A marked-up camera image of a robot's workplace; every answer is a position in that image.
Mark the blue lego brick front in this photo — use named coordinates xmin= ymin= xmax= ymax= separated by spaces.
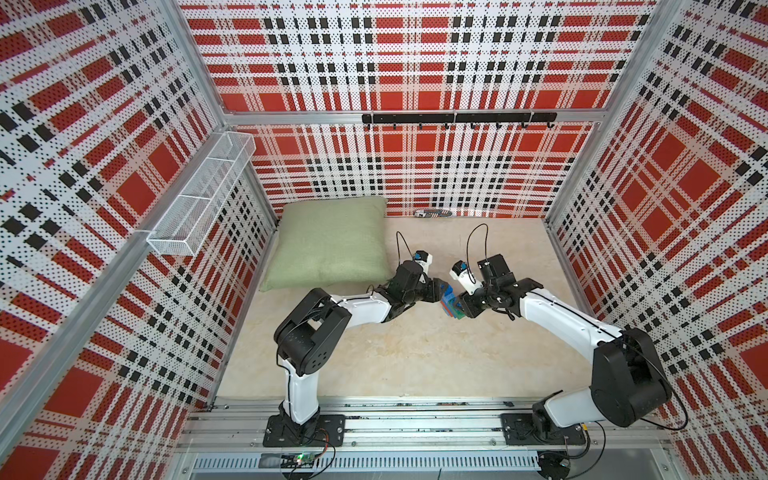
xmin=441 ymin=285 xmax=455 ymax=304

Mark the blue long lego brick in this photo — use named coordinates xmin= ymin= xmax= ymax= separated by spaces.
xmin=441 ymin=302 xmax=456 ymax=317

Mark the green cushion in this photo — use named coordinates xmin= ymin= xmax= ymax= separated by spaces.
xmin=260 ymin=196 xmax=391 ymax=292

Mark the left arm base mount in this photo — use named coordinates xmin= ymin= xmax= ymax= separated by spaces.
xmin=262 ymin=404 xmax=346 ymax=448

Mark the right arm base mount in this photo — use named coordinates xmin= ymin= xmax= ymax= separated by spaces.
xmin=500 ymin=403 xmax=587 ymax=447

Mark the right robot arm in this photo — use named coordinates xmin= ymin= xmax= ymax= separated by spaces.
xmin=451 ymin=254 xmax=674 ymax=436

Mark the green circuit board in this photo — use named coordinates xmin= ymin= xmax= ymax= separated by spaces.
xmin=279 ymin=453 xmax=317 ymax=470

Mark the white wire basket shelf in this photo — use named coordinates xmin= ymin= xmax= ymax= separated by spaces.
xmin=147 ymin=131 xmax=255 ymax=257

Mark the black hook rail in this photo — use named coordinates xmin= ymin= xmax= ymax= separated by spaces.
xmin=361 ymin=112 xmax=558 ymax=127

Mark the flag print rolled pouch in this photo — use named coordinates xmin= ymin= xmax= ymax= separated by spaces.
xmin=414 ymin=208 xmax=454 ymax=218

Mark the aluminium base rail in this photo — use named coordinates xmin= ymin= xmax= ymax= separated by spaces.
xmin=169 ymin=397 xmax=679 ymax=479

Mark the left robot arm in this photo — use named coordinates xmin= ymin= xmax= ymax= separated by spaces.
xmin=273 ymin=259 xmax=449 ymax=428

